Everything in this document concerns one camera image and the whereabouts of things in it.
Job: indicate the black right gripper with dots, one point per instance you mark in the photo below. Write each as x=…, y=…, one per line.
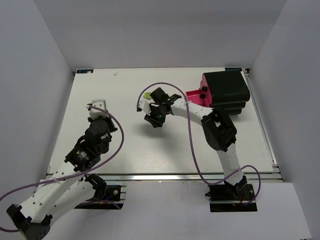
x=152, y=120

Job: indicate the black drawer cabinet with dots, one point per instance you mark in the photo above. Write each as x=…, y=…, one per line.
x=229, y=91

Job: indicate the light green sloped lego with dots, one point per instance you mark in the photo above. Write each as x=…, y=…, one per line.
x=147, y=96

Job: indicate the left blue label sticker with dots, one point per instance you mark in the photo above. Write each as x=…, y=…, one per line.
x=84, y=71

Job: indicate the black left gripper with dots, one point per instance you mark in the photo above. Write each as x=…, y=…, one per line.
x=107, y=122

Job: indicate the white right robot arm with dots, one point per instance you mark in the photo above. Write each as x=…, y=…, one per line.
x=219, y=130

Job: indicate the right blue label sticker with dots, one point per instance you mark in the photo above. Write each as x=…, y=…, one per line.
x=233, y=69

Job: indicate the blue label sticker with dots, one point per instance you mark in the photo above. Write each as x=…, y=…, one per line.
x=84, y=71
x=233, y=69

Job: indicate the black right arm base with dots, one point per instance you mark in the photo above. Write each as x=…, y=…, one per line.
x=221, y=200

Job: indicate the pink drawer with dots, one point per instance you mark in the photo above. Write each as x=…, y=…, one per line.
x=204, y=80
x=194, y=96
x=202, y=96

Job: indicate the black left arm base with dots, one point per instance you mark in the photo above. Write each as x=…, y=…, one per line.
x=111, y=197

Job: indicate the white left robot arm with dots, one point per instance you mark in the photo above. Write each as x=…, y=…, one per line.
x=69, y=186

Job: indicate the pink bottom drawer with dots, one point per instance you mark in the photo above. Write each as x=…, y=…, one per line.
x=194, y=96

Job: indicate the aluminium front rail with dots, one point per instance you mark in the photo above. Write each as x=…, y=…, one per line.
x=251, y=177

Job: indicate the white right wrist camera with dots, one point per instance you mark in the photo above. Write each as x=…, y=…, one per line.
x=143, y=106

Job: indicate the pink top drawer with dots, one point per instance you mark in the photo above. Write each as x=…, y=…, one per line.
x=204, y=80

